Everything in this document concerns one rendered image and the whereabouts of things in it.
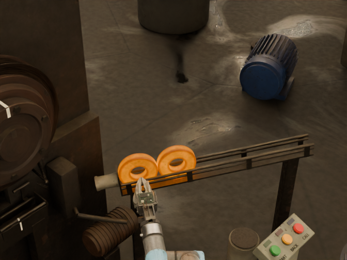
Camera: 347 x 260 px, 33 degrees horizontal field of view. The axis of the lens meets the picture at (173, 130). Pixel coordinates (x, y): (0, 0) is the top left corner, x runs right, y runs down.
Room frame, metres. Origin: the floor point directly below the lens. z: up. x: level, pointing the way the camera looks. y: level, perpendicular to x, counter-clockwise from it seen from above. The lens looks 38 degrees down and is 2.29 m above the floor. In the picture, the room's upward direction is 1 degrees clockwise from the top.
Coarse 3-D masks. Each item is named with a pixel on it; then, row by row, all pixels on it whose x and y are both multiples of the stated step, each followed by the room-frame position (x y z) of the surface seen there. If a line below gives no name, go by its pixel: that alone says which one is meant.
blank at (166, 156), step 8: (168, 152) 1.75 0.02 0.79; (176, 152) 1.75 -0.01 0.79; (184, 152) 1.76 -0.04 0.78; (192, 152) 1.78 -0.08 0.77; (160, 160) 1.74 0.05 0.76; (168, 160) 1.75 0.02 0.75; (184, 160) 1.76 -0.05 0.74; (192, 160) 1.77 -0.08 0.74; (160, 168) 1.74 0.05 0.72; (168, 168) 1.75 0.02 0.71; (176, 168) 1.77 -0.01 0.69; (184, 168) 1.76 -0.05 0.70; (192, 168) 1.77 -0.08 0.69; (168, 176) 1.75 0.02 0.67
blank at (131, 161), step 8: (128, 160) 1.72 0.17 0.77; (136, 160) 1.72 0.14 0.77; (144, 160) 1.73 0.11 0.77; (152, 160) 1.74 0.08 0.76; (120, 168) 1.71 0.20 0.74; (128, 168) 1.71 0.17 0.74; (152, 168) 1.73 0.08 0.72; (120, 176) 1.71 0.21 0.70; (128, 176) 1.71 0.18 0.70; (136, 176) 1.74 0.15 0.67; (144, 176) 1.73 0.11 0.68; (152, 176) 1.73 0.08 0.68
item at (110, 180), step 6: (108, 174) 1.73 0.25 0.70; (114, 174) 1.72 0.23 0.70; (96, 180) 1.69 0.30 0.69; (102, 180) 1.70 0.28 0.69; (108, 180) 1.70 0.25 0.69; (114, 180) 1.70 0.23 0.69; (96, 186) 1.68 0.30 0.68; (102, 186) 1.68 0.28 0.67; (108, 186) 1.69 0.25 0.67; (114, 186) 1.70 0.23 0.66
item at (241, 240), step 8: (232, 232) 1.59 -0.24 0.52; (240, 232) 1.59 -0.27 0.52; (248, 232) 1.59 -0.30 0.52; (232, 240) 1.54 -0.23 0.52; (240, 240) 1.54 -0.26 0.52; (248, 240) 1.54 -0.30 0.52; (256, 240) 1.54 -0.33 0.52; (232, 248) 1.52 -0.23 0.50; (240, 248) 1.51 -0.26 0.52; (248, 248) 1.51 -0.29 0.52; (232, 256) 1.52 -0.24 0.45; (240, 256) 1.50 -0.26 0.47; (248, 256) 1.50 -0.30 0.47
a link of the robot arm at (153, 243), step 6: (150, 234) 1.42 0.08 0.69; (156, 234) 1.42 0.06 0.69; (144, 240) 1.41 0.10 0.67; (150, 240) 1.40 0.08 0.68; (156, 240) 1.40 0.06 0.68; (162, 240) 1.41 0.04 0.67; (144, 246) 1.39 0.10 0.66; (150, 246) 1.38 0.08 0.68; (156, 246) 1.38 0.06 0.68; (162, 246) 1.38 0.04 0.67; (150, 252) 1.36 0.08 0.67; (156, 252) 1.35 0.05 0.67; (162, 252) 1.36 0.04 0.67; (150, 258) 1.34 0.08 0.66; (156, 258) 1.33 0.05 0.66; (162, 258) 1.34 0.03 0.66
